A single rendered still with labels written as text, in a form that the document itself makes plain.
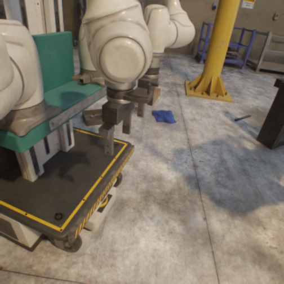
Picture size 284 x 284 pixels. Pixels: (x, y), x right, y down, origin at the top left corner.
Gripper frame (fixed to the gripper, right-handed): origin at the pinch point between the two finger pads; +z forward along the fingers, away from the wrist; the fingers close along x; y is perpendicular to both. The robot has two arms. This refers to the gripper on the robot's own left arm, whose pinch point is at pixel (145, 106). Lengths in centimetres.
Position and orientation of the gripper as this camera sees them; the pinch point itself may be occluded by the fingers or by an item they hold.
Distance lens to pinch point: 90.0
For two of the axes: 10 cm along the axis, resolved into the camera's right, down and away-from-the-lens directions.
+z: -0.9, 8.3, 5.5
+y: 9.4, 2.5, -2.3
